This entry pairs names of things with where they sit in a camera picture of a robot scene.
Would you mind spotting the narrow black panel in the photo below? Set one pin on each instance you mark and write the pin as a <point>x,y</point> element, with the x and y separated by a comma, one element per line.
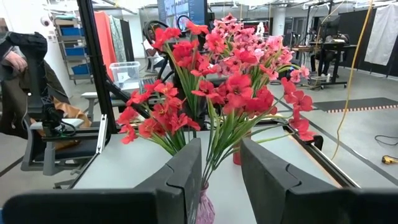
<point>127,40</point>

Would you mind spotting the clear plastic storage bin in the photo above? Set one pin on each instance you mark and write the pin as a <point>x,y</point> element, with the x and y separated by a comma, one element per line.
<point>124,74</point>

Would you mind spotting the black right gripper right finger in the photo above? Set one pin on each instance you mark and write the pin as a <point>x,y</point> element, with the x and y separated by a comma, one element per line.
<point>311,208</point>

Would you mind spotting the black desk monitor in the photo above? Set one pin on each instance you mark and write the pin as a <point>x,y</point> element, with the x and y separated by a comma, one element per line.
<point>329,26</point>

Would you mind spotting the black background desk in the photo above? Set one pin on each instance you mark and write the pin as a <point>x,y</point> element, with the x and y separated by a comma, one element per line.
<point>335,46</point>

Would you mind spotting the pink artificial flower bunch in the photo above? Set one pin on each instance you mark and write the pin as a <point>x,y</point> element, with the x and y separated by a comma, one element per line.
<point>273,43</point>
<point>230,31</point>
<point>295,74</point>

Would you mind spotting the wooden side table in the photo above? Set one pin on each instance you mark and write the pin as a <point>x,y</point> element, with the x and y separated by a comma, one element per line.
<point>93,62</point>

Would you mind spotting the large black striped-edge floor mat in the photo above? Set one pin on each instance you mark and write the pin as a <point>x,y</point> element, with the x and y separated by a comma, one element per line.
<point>357,104</point>

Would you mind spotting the metal shelf rack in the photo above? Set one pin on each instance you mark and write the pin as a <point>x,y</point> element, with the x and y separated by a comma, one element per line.
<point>66,18</point>

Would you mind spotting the purple glass vase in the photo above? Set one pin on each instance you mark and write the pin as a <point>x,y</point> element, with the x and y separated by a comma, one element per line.
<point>205,208</point>

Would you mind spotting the blue storage bin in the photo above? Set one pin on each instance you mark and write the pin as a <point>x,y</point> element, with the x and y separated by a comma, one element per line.
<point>74,51</point>
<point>72,31</point>
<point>80,69</point>

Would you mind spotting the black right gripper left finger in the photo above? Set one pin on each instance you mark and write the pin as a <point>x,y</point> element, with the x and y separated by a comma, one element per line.
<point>109,208</point>

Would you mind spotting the black room partition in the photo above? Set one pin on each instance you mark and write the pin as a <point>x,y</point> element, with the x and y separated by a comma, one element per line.
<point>357,31</point>

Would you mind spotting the white round pillar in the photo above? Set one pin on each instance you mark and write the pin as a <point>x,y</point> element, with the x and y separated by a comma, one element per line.
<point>279,18</point>

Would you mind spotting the grey patterned hanging cloth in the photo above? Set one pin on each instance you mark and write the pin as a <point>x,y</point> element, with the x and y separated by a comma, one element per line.
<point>116,37</point>

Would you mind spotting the white metal bracket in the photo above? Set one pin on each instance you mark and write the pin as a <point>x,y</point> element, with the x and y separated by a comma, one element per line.
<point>101,133</point>

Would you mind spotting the orange hanging curtain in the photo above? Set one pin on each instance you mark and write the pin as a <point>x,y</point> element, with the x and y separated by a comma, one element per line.
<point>104,40</point>

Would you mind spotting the white hanging curtain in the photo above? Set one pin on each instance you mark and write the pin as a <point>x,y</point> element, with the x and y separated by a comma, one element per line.
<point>384,34</point>

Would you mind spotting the person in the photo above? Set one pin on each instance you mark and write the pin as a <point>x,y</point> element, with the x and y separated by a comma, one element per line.
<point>9,93</point>
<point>154,51</point>
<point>326,59</point>

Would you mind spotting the large computer monitor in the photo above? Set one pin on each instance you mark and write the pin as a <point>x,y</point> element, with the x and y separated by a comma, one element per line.
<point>182,9</point>

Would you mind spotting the grey office chair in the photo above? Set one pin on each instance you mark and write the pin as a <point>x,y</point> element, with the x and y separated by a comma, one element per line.
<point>62,152</point>

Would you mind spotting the person's hand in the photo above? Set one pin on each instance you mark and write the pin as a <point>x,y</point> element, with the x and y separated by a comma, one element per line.
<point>15,60</point>

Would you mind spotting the red glass vase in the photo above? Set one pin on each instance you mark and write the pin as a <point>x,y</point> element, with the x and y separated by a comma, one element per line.
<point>237,158</point>

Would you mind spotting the red artificial flower bunch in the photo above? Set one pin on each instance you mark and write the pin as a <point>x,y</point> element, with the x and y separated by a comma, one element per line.
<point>242,93</point>
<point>183,51</point>
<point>161,115</point>

